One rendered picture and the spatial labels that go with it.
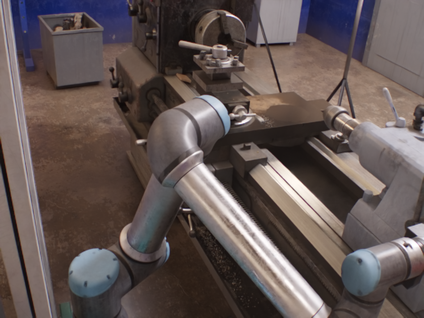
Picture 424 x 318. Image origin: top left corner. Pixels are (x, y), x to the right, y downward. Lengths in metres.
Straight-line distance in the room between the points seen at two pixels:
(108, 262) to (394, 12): 4.79
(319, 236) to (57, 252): 1.61
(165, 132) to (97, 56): 3.62
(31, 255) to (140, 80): 1.93
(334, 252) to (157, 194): 0.57
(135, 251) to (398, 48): 4.62
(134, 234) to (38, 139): 2.47
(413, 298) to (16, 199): 1.02
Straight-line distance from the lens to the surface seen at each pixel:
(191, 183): 0.98
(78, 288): 1.43
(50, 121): 4.07
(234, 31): 2.47
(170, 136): 1.00
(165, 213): 1.31
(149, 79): 2.65
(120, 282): 1.47
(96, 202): 3.03
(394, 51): 5.70
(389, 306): 1.36
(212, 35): 2.43
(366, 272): 1.01
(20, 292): 0.91
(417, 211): 1.29
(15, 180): 0.77
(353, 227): 1.48
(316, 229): 1.54
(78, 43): 4.52
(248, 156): 1.81
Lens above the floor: 1.77
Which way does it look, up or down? 31 degrees down
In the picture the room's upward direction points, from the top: 5 degrees clockwise
